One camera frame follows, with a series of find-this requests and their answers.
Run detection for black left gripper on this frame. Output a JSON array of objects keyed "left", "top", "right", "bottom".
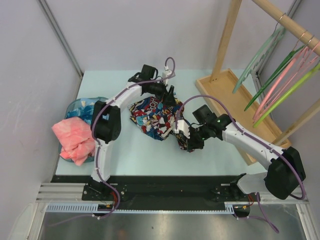
[{"left": 147, "top": 78, "right": 177, "bottom": 107}]

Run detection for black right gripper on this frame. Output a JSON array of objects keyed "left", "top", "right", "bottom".
[{"left": 182, "top": 124, "right": 210, "bottom": 150}]

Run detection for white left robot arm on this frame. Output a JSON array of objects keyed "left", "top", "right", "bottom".
[{"left": 90, "top": 64, "right": 175, "bottom": 200}]

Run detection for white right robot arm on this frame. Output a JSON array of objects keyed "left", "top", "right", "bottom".
[{"left": 189, "top": 104, "right": 306, "bottom": 201}]

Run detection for wooden hanger rack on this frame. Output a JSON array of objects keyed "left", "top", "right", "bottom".
[{"left": 194, "top": 0, "right": 320, "bottom": 166}]

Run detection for pink shark shorts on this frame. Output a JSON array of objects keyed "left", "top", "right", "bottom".
[{"left": 51, "top": 117, "right": 95, "bottom": 166}]

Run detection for pale green hanger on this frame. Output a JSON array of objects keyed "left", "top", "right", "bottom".
[{"left": 232, "top": 13, "right": 286, "bottom": 94}]

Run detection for dark green hanger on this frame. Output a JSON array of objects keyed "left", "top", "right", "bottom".
[{"left": 244, "top": 45, "right": 305, "bottom": 111}]

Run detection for pink hanger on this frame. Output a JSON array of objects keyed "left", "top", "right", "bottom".
[
  {"left": 253, "top": 56, "right": 320, "bottom": 128},
  {"left": 253, "top": 46, "right": 315, "bottom": 126}
]

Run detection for lime green hanger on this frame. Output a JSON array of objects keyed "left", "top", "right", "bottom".
[{"left": 252, "top": 63, "right": 320, "bottom": 128}]

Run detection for light blue garment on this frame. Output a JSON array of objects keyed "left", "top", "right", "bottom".
[{"left": 66, "top": 99, "right": 97, "bottom": 123}]

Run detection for teal plastic basket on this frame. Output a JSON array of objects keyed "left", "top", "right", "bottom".
[{"left": 58, "top": 96, "right": 108, "bottom": 165}]

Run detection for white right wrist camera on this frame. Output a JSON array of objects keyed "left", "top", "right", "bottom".
[{"left": 172, "top": 119, "right": 190, "bottom": 139}]

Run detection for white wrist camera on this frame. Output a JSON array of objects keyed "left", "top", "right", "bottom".
[
  {"left": 161, "top": 65, "right": 176, "bottom": 80},
  {"left": 172, "top": 119, "right": 190, "bottom": 139}
]

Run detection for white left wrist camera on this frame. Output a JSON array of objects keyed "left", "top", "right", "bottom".
[{"left": 161, "top": 65, "right": 176, "bottom": 80}]

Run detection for white cable duct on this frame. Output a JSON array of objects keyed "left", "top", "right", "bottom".
[{"left": 46, "top": 201, "right": 237, "bottom": 215}]

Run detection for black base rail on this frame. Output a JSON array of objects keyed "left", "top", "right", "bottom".
[{"left": 51, "top": 175, "right": 257, "bottom": 211}]

